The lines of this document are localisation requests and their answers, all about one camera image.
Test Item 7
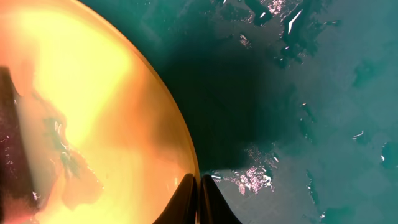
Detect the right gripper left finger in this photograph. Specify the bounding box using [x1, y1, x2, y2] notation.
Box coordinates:
[154, 174, 197, 224]

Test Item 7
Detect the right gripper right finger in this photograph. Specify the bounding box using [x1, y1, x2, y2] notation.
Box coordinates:
[200, 175, 242, 224]

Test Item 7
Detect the yellow-green plate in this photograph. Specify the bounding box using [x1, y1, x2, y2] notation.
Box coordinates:
[1, 1, 198, 223]

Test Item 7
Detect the dark sponge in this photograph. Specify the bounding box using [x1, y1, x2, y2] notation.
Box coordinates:
[1, 67, 38, 220]

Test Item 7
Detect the teal plastic tray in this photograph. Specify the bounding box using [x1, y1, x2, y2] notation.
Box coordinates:
[87, 0, 397, 223]

